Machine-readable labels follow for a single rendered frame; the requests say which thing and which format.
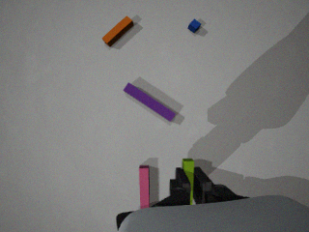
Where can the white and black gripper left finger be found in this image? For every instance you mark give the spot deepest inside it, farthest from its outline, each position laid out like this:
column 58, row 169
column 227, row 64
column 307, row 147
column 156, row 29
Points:
column 178, row 194

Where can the small blue cube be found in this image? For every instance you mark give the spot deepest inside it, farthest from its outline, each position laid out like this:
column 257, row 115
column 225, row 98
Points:
column 194, row 25

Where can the orange rod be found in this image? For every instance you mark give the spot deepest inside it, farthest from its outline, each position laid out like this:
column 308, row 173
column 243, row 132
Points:
column 115, row 33

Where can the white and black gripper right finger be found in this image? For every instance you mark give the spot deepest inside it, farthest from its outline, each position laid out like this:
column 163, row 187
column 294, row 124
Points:
column 205, row 191

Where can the pink rod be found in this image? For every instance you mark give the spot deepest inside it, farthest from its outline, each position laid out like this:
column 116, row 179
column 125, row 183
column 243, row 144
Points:
column 144, row 186

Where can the lime green rod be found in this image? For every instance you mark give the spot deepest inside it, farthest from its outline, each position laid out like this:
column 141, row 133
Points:
column 188, row 167

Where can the purple rod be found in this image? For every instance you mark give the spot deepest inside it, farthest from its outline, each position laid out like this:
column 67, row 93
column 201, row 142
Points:
column 150, row 102

